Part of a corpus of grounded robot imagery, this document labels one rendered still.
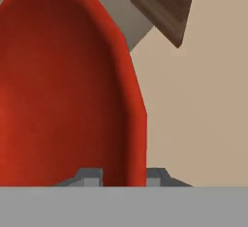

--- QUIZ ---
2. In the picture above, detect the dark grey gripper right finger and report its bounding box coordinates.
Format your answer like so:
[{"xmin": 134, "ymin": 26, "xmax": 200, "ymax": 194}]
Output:
[{"xmin": 145, "ymin": 168, "xmax": 194, "ymax": 187}]

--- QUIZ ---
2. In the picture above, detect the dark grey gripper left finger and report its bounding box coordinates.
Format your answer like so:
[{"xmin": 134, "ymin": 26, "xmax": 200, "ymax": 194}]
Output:
[{"xmin": 55, "ymin": 168, "xmax": 104, "ymax": 187}]

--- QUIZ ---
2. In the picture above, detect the red bowl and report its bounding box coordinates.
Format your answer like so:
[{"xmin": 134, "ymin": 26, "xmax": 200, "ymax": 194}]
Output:
[{"xmin": 0, "ymin": 0, "xmax": 148, "ymax": 187}]

